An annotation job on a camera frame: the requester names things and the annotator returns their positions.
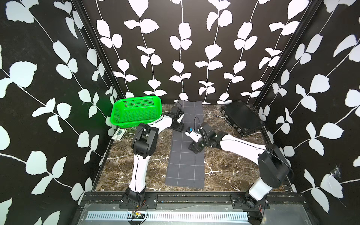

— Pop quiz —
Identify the dark grey grid pillowcase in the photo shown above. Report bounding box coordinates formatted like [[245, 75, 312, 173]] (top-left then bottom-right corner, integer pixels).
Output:
[[165, 101, 205, 189]]

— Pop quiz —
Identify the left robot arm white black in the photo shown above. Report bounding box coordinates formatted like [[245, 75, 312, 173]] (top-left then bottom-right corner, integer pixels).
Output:
[[125, 106, 184, 205]]

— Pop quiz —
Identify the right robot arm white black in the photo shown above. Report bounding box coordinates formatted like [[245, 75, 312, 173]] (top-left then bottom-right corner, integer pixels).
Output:
[[185, 123, 292, 209]]

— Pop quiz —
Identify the black tablet device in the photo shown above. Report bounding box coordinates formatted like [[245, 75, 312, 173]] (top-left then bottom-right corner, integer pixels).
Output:
[[220, 100, 265, 137]]

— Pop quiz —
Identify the green plastic basket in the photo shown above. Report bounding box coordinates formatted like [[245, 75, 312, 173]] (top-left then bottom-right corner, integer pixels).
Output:
[[110, 96, 162, 128]]

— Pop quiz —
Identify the small white thermometer display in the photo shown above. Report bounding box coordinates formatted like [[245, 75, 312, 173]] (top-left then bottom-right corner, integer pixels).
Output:
[[112, 128, 127, 141]]

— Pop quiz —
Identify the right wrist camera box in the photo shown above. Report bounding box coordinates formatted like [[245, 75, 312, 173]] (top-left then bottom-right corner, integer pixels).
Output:
[[185, 127, 202, 143]]

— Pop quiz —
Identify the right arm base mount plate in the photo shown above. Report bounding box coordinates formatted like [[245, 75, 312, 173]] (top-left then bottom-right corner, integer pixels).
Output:
[[230, 193, 270, 211]]

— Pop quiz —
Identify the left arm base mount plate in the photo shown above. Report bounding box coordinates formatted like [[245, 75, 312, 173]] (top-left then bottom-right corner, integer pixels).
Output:
[[119, 192, 158, 210]]

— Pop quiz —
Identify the small circuit board with wires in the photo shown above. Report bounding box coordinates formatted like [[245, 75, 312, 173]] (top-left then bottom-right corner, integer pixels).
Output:
[[129, 211, 146, 220]]

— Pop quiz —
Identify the white perforated rail strip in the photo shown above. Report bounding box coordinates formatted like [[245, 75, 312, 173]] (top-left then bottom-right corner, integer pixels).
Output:
[[85, 211, 249, 223]]

